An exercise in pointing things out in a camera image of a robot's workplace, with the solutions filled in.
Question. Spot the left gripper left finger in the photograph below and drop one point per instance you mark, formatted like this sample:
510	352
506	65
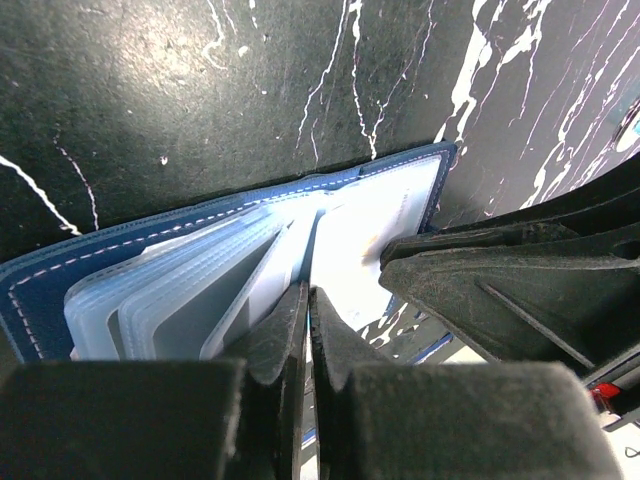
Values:
237	416

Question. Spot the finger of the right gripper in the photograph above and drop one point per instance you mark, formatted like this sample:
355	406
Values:
558	281

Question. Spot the blue card holder wallet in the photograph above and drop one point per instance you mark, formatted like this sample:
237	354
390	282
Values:
186	283

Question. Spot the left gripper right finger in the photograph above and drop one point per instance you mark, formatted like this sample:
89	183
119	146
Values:
380	420

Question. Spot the blister pack with blue tool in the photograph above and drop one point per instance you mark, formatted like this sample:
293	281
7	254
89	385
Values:
627	131

